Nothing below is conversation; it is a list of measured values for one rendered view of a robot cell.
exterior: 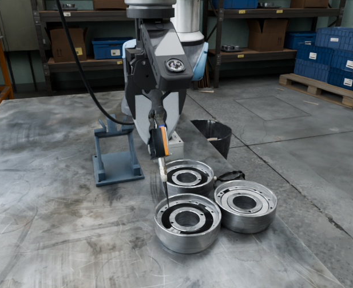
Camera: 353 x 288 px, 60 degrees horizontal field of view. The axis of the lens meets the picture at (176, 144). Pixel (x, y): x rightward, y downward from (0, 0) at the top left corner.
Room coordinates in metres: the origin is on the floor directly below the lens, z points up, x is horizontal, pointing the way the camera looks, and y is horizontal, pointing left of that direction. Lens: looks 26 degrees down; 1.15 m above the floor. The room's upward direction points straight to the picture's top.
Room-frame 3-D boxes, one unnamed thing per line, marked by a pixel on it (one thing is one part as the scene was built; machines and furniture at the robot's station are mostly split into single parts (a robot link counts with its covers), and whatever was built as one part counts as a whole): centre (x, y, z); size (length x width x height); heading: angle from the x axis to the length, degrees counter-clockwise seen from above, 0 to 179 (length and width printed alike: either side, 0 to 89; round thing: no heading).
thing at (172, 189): (0.51, -0.02, 0.82); 0.10 x 0.10 x 0.04
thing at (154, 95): (1.00, 0.11, 0.85); 0.15 x 0.15 x 0.10
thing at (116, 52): (4.05, 0.79, 0.56); 0.52 x 0.38 x 0.22; 104
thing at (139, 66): (0.50, 0.04, 1.07); 0.09 x 0.08 x 0.12; 17
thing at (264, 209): (0.43, -0.12, 0.82); 0.08 x 0.08 x 0.02
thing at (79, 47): (3.87, 1.30, 0.64); 0.49 x 0.40 x 0.37; 112
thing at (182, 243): (0.39, -0.02, 0.82); 0.10 x 0.10 x 0.04
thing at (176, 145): (0.66, 0.03, 0.82); 0.08 x 0.07 x 0.05; 17
